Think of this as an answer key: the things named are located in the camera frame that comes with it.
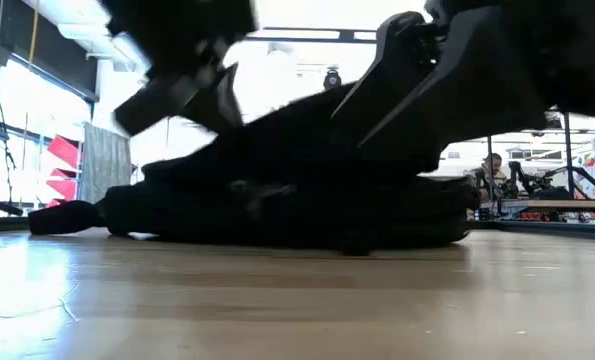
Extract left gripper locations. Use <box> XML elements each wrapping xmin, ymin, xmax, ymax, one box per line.
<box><xmin>99</xmin><ymin>0</ymin><xmax>259</xmax><ymax>137</ymax></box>

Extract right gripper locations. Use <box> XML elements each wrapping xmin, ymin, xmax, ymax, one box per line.
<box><xmin>359</xmin><ymin>0</ymin><xmax>595</xmax><ymax>149</ymax></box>

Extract black backpack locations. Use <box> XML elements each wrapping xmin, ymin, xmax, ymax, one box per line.
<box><xmin>26</xmin><ymin>83</ymin><xmax>482</xmax><ymax>257</ymax></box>

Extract black ceiling spotlight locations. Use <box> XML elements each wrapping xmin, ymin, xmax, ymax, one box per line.
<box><xmin>323</xmin><ymin>68</ymin><xmax>343</xmax><ymax>91</ymax></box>

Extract person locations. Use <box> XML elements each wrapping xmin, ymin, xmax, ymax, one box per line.
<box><xmin>469</xmin><ymin>152</ymin><xmax>509</xmax><ymax>201</ymax></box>

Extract long ceiling light fixture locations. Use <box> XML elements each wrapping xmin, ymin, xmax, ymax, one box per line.
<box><xmin>246</xmin><ymin>27</ymin><xmax>379</xmax><ymax>45</ymax></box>

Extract grey curtain panel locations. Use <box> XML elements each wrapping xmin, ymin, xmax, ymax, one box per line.
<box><xmin>78</xmin><ymin>121</ymin><xmax>133</xmax><ymax>204</ymax></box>

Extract red angled panels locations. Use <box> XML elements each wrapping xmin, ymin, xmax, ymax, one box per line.
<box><xmin>45</xmin><ymin>133</ymin><xmax>82</xmax><ymax>209</ymax></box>

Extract wooden workbench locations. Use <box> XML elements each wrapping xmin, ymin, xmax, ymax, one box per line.
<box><xmin>479</xmin><ymin>198</ymin><xmax>595</xmax><ymax>211</ymax></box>

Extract black metal gantry frame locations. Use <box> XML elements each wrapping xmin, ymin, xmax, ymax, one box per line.
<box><xmin>485</xmin><ymin>112</ymin><xmax>577</xmax><ymax>199</ymax></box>

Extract black aluminium table frame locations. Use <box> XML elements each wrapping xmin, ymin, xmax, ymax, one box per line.
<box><xmin>0</xmin><ymin>213</ymin><xmax>595</xmax><ymax>242</ymax></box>

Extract yellow hanging cable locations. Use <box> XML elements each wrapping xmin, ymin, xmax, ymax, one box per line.
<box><xmin>26</xmin><ymin>0</ymin><xmax>41</xmax><ymax>57</ymax></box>

